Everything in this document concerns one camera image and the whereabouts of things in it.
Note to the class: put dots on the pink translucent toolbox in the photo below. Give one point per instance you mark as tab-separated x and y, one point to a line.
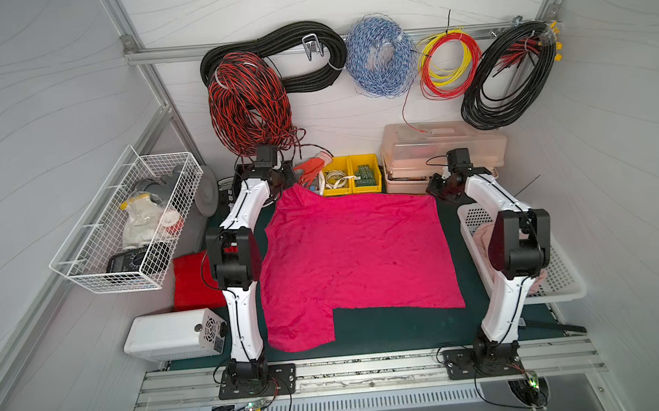
412	154

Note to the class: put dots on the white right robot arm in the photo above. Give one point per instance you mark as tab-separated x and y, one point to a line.
518	251

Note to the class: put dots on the white power supply box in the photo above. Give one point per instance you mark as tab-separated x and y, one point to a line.
176	336

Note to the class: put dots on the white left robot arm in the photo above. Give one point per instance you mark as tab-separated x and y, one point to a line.
235	261

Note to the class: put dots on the yellow bin with tape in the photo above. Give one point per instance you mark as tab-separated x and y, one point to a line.
338	163

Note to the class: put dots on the magenta t-shirt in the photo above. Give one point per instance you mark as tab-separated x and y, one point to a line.
351	252

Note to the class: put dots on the white storage bin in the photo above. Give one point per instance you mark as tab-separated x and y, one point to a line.
314	181

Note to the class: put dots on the black multimeter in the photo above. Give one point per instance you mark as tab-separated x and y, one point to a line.
150	259

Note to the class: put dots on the white laundry basket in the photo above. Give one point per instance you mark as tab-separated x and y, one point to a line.
563	282

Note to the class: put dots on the green circuit boards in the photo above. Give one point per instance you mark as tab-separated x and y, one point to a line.
365	176

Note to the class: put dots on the white wire wall basket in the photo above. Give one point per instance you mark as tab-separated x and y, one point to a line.
170	178

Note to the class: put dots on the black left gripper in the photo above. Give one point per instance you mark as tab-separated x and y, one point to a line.
242	185

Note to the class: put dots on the red work glove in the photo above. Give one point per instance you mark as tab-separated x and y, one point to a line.
320	161

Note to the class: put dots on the yellow bin with circuit boards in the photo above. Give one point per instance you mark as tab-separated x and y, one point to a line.
371	160

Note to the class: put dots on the folded red t-shirt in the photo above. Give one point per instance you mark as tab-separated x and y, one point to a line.
195	288

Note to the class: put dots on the pale pink t-shirt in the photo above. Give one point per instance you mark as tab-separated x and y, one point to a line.
482	238

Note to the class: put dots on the white ribbon tape roll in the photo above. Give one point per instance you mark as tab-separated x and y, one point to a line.
338	179

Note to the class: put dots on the white cloth gloves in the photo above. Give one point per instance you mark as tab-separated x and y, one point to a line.
149	222

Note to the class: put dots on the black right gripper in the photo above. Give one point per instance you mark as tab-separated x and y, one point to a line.
439	185

